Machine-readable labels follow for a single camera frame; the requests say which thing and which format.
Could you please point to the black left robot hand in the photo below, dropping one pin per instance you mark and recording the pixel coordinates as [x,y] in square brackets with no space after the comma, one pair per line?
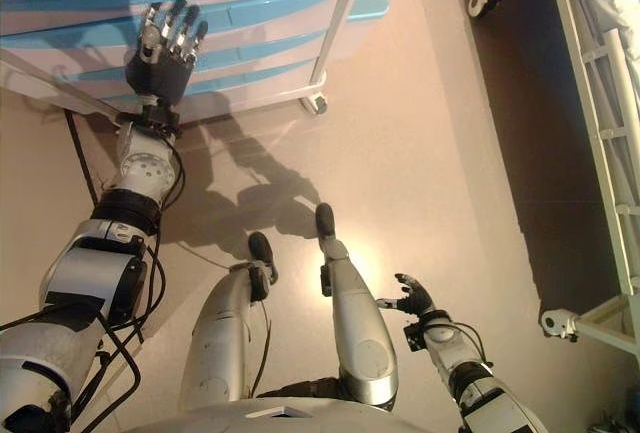
[157,75]

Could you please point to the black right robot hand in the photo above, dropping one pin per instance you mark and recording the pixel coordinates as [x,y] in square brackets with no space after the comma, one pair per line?
[417,299]

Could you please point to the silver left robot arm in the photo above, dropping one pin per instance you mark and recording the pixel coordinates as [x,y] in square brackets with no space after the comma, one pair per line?
[145,168]

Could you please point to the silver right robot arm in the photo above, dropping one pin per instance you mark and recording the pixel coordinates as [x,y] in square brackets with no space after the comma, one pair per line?
[480,393]

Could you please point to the silver right robot leg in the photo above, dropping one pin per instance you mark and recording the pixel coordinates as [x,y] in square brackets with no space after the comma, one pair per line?
[360,323]

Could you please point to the silver robot leg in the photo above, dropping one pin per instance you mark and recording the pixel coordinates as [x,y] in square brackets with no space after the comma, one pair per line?
[360,323]
[220,333]

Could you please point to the white bed caster wheel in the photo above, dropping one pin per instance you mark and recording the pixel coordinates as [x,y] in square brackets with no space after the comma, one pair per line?
[557,324]
[484,2]

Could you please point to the grey robot torso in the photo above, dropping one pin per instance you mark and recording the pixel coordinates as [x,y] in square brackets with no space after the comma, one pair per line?
[320,418]

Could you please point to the white cart caster wheel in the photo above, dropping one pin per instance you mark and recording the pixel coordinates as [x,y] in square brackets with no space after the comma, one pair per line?
[316,103]

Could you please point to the silver left robot leg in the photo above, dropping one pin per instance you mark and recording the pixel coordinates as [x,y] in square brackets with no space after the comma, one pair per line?
[220,333]

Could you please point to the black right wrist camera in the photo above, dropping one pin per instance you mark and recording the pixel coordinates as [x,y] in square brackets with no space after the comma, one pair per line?
[415,338]

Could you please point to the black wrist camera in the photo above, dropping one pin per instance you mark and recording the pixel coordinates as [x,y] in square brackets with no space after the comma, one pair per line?
[150,118]
[415,338]

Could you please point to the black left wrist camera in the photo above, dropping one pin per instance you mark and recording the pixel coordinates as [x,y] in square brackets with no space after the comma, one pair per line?
[150,118]

